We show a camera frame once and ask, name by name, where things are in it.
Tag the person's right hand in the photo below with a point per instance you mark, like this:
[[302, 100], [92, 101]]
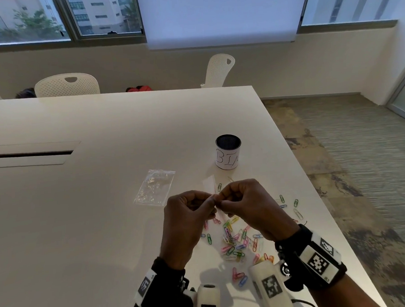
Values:
[[257, 210]]

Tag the person's left hand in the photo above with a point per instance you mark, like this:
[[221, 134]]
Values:
[[181, 228]]

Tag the person's left fingers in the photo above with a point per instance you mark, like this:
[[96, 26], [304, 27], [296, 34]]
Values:
[[195, 199]]

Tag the person's right fingers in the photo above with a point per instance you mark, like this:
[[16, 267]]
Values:
[[234, 194]]

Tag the small clear plastic sleeve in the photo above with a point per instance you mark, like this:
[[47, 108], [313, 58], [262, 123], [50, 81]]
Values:
[[211, 184]]

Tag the person's right forearm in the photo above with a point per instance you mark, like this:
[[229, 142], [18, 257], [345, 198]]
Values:
[[348, 295]]

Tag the white paper-wrapped can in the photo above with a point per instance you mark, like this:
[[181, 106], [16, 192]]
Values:
[[227, 157]]

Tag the clear plastic zip bag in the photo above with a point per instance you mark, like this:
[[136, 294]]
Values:
[[155, 188]]

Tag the pile of colourful paper clips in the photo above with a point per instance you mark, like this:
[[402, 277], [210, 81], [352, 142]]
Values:
[[233, 240]]

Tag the red bag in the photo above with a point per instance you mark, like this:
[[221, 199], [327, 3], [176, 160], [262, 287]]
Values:
[[139, 88]]

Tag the white roller blind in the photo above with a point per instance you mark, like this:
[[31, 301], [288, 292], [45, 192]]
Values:
[[223, 15]]

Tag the glass door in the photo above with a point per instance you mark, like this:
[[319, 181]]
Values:
[[404, 94]]

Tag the dark bag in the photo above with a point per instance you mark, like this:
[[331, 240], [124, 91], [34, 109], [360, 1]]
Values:
[[26, 93]]

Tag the grey framed window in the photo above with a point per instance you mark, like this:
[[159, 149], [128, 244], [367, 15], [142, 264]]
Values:
[[57, 20]]

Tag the frosted striped window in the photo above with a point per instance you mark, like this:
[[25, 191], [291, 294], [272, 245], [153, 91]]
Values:
[[350, 0]]

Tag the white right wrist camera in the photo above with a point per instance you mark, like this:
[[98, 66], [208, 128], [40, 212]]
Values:
[[270, 288]]

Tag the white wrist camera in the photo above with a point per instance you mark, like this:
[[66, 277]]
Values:
[[270, 288], [208, 302]]

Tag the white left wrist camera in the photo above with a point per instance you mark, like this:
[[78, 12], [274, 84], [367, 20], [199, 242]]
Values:
[[208, 302]]

